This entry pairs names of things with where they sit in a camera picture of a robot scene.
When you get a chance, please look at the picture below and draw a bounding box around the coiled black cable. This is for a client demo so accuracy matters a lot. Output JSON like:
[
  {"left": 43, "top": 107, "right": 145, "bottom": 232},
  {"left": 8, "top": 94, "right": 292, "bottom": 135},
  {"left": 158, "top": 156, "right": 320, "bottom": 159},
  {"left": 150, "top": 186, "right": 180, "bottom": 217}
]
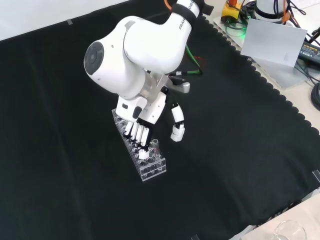
[{"left": 309, "top": 81, "right": 320, "bottom": 112}]

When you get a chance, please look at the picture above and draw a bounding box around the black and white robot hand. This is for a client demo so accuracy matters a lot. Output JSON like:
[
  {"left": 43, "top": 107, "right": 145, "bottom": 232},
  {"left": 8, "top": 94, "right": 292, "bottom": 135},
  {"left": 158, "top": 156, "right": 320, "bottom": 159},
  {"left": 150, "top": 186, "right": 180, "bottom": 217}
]
[{"left": 115, "top": 87, "right": 187, "bottom": 160}]

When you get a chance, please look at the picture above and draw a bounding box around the clear glass test tube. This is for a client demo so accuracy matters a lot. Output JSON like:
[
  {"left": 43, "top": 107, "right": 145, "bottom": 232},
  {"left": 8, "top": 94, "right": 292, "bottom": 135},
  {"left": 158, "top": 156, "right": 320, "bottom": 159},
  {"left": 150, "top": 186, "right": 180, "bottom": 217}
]
[{"left": 150, "top": 138, "right": 162, "bottom": 161}]

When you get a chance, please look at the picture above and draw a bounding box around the green cable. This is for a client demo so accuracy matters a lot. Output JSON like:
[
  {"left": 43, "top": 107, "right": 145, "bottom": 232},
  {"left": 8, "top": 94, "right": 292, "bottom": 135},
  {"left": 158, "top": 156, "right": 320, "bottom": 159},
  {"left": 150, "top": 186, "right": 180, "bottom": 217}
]
[
  {"left": 224, "top": 20, "right": 248, "bottom": 39},
  {"left": 176, "top": 45, "right": 204, "bottom": 76}
]

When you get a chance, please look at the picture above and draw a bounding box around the pale grey card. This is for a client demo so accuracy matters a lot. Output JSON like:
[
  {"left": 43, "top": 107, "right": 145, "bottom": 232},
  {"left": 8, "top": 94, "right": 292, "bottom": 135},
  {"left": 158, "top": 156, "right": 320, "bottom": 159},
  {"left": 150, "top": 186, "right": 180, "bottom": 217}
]
[{"left": 240, "top": 18, "right": 308, "bottom": 68}]

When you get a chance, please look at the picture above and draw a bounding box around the clear test tube rack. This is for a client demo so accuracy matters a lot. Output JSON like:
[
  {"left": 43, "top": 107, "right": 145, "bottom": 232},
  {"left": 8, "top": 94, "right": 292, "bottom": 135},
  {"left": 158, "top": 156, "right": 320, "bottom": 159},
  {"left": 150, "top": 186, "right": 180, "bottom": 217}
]
[{"left": 111, "top": 108, "right": 168, "bottom": 182}]

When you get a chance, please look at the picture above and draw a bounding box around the black bench cloth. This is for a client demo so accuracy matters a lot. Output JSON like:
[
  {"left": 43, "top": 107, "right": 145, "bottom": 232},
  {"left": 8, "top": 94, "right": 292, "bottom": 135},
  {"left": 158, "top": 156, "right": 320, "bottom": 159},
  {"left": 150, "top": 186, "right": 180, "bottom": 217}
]
[{"left": 0, "top": 0, "right": 320, "bottom": 240}]

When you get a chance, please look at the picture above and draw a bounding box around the yellow stop button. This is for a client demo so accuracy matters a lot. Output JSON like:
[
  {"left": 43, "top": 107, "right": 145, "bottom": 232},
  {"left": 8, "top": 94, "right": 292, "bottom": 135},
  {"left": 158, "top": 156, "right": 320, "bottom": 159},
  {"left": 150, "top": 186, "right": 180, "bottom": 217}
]
[{"left": 219, "top": 0, "right": 243, "bottom": 24}]

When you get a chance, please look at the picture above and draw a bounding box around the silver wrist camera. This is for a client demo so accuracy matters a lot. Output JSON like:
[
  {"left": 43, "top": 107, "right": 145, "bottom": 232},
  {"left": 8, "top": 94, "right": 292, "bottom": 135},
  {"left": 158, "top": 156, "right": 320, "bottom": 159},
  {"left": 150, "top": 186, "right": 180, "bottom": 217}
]
[{"left": 167, "top": 76, "right": 192, "bottom": 95}]

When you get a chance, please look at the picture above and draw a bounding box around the clear glass vessel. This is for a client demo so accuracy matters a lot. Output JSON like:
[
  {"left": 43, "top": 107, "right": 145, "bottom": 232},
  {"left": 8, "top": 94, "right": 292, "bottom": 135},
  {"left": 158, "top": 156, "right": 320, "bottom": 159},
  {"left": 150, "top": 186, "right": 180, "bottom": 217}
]
[{"left": 271, "top": 219, "right": 308, "bottom": 240}]

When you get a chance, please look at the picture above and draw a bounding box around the black power adapter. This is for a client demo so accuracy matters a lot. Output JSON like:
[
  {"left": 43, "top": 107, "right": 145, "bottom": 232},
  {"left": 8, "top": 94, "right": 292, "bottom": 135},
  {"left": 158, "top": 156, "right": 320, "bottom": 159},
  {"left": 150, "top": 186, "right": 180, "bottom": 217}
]
[{"left": 297, "top": 40, "right": 320, "bottom": 66}]

